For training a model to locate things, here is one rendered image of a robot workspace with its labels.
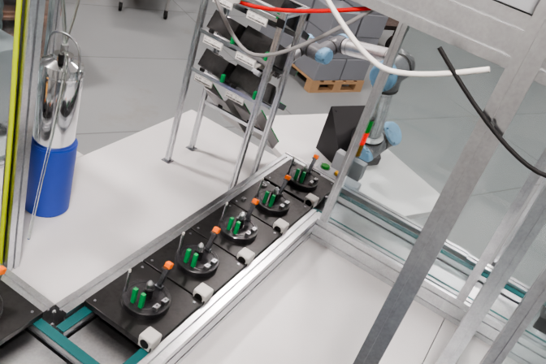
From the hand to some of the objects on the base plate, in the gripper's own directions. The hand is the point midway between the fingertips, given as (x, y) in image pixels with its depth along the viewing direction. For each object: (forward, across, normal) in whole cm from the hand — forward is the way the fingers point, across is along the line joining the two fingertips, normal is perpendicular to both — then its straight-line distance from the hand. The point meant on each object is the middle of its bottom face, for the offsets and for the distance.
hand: (257, 72), depth 270 cm
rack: (+42, -10, -23) cm, 49 cm away
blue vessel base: (+106, -2, +8) cm, 106 cm away
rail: (+6, -67, -42) cm, 79 cm away
